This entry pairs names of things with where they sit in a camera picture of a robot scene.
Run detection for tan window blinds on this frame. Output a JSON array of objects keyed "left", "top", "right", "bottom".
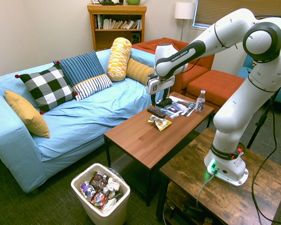
[{"left": 192, "top": 0, "right": 281, "bottom": 29}]

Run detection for crumpled white paper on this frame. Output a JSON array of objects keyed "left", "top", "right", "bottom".
[{"left": 106, "top": 177, "right": 121, "bottom": 192}]

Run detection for purple white hint bottle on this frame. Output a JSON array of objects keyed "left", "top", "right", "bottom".
[{"left": 80, "top": 181, "right": 96, "bottom": 200}]

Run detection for yellow white patterned bolster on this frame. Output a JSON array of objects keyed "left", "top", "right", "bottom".
[{"left": 106, "top": 37, "right": 133, "bottom": 82}]

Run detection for red candy wrapper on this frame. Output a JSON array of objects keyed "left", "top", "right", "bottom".
[{"left": 89, "top": 189, "right": 111, "bottom": 210}]

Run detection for black cable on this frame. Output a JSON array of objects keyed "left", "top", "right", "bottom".
[{"left": 251, "top": 15, "right": 281, "bottom": 223}]

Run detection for clear hint water bottle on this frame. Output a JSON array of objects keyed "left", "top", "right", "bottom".
[{"left": 195, "top": 90, "right": 207, "bottom": 114}]

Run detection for white plastic trash bin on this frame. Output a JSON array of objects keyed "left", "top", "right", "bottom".
[{"left": 70, "top": 163, "right": 131, "bottom": 225}]

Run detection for yellow chip bag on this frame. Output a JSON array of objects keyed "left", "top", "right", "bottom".
[{"left": 148, "top": 115, "right": 172, "bottom": 132}]

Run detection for white shade floor lamp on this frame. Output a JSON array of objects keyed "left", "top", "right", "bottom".
[{"left": 174, "top": 2, "right": 196, "bottom": 42}]

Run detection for glossy dark magazine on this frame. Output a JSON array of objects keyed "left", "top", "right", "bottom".
[{"left": 150, "top": 95, "right": 197, "bottom": 120}]

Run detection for black camera stand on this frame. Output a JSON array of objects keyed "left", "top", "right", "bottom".
[{"left": 246, "top": 86, "right": 281, "bottom": 150}]

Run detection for wooden bookshelf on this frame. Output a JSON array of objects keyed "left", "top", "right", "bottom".
[{"left": 87, "top": 3, "right": 148, "bottom": 52}]

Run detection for dark floor vent grille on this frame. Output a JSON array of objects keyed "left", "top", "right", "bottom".
[{"left": 111, "top": 153, "right": 136, "bottom": 174}]

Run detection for mustard striped pillow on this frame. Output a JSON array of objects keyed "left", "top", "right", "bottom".
[{"left": 126, "top": 58, "right": 155, "bottom": 86}]

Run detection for white navy striped pillow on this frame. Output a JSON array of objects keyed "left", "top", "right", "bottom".
[{"left": 72, "top": 74, "right": 113, "bottom": 102}]

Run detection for rustic dark wood robot table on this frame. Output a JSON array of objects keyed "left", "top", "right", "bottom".
[{"left": 155, "top": 127, "right": 281, "bottom": 225}]

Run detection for small glossy brochure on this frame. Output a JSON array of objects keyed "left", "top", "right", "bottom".
[{"left": 183, "top": 102, "right": 197, "bottom": 118}]

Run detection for black tv remote control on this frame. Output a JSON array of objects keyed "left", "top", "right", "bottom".
[{"left": 147, "top": 107, "right": 166, "bottom": 119}]

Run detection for wooden coffee table black legs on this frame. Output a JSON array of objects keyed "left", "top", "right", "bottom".
[{"left": 104, "top": 91, "right": 215, "bottom": 207}]

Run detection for row of books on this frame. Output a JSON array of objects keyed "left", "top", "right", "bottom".
[{"left": 94, "top": 14, "right": 142, "bottom": 30}]

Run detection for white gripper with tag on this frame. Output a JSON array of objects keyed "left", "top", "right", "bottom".
[{"left": 146, "top": 75, "right": 176, "bottom": 106}]

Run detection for brown chocolate wrapper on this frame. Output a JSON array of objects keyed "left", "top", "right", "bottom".
[{"left": 89, "top": 171, "right": 110, "bottom": 188}]

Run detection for orange ottoman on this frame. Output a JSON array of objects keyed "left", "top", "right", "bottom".
[{"left": 185, "top": 69, "right": 245, "bottom": 113}]

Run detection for blue striped pillow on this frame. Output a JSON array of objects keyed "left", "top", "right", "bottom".
[{"left": 52, "top": 50, "right": 106, "bottom": 88}]

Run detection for grey cable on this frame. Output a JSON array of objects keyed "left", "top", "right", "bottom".
[{"left": 196, "top": 173, "right": 216, "bottom": 208}]

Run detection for plain mustard yellow pillow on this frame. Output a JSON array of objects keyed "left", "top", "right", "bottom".
[{"left": 4, "top": 90, "right": 51, "bottom": 139}]

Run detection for black small speaker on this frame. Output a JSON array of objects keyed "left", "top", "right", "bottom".
[{"left": 131, "top": 32, "right": 141, "bottom": 45}]

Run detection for black object on shelf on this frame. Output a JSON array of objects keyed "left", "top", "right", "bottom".
[{"left": 99, "top": 0, "right": 124, "bottom": 6}]

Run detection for orange armchair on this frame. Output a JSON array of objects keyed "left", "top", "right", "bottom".
[{"left": 132, "top": 37, "right": 215, "bottom": 95}]

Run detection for black white checkered pillow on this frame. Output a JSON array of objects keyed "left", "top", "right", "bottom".
[{"left": 15, "top": 61, "right": 78, "bottom": 115}]

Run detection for light blue sofa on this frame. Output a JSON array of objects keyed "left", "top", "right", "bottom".
[{"left": 0, "top": 48, "right": 171, "bottom": 193}]

